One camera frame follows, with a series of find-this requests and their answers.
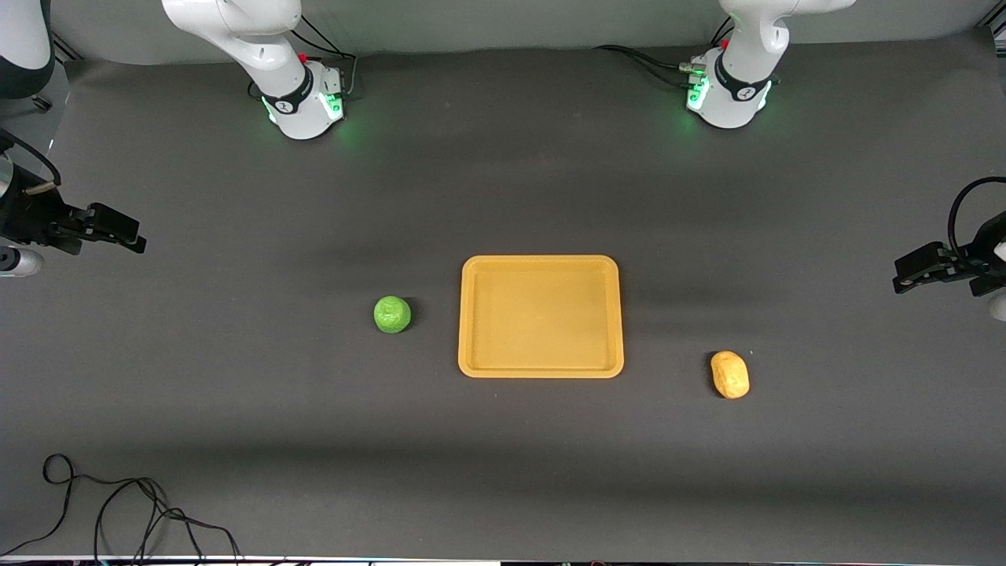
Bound green apple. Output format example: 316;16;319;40
373;295;413;334

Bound black right gripper cable loop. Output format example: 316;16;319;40
0;128;62;196

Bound black left arm base cables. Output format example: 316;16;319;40
593;14;736;89

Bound black arm base cables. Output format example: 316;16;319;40
593;14;736;89
247;14;360;101

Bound black right arm base cables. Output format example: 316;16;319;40
247;14;360;101

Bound thin black loose cable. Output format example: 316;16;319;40
0;454;243;564

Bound yellow-brown potato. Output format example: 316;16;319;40
710;351;751;400

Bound yellow plastic tray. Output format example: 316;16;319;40
457;254;626;380

